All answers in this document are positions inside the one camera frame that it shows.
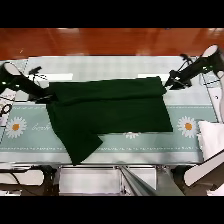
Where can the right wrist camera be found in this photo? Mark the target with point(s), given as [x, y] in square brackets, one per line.
[186, 59]

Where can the dark green shirt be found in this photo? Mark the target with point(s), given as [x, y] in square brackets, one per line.
[110, 106]

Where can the white garment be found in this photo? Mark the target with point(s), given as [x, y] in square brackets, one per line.
[211, 136]

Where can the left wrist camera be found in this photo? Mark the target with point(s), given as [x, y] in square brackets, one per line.
[35, 70]

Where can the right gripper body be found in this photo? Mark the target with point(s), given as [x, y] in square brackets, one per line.
[176, 80]

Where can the silver frame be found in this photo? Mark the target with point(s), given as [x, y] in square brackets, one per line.
[140, 181]

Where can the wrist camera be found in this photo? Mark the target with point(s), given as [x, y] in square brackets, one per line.
[35, 70]
[186, 59]

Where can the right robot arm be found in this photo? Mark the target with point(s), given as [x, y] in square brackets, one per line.
[203, 65]

